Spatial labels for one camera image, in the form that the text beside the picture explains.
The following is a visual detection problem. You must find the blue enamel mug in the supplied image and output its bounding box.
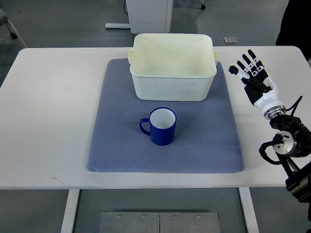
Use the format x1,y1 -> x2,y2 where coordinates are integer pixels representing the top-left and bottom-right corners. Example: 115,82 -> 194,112
139,107 -> 177,146

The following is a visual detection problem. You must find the white cabinet base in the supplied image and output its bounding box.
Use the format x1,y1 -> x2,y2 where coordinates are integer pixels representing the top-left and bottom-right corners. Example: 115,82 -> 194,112
105,0 -> 173,34

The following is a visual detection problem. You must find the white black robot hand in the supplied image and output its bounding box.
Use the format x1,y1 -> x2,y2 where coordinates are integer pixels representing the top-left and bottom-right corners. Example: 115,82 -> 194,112
229,50 -> 287,119

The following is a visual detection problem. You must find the white table leg left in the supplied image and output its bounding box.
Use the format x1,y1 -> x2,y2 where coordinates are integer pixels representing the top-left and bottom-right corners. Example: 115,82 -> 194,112
60,189 -> 80,233

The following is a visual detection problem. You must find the small grey floor plate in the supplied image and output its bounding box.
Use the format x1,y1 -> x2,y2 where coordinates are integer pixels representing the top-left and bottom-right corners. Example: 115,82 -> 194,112
224,36 -> 238,45

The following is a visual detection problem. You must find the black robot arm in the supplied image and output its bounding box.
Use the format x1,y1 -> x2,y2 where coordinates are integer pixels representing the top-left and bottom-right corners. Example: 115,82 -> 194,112
259,97 -> 311,203

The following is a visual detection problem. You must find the white table leg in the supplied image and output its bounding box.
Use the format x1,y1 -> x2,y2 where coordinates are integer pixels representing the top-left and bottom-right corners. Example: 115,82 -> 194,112
239,187 -> 259,233
60,189 -> 80,233

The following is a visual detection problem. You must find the blue quilted mat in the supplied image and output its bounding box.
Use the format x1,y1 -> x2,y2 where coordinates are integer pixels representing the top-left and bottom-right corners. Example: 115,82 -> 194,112
87,59 -> 244,174

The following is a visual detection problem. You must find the grey metal floor plate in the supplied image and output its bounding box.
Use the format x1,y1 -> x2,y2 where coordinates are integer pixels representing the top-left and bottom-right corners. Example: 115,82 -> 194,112
99,212 -> 221,233

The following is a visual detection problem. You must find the person in dark clothes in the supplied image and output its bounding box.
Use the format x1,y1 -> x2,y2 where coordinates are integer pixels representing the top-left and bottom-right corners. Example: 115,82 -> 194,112
276,0 -> 311,61

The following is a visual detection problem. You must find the cream plastic box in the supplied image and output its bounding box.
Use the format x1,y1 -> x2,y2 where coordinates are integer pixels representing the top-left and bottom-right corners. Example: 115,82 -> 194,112
128,33 -> 218,101

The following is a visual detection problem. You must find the office chair leg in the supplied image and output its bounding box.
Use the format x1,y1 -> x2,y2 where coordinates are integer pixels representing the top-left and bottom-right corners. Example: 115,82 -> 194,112
0,9 -> 27,48

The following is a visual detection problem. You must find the white table leg right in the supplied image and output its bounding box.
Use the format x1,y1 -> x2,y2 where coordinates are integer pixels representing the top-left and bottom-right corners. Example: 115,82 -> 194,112
239,187 -> 259,233

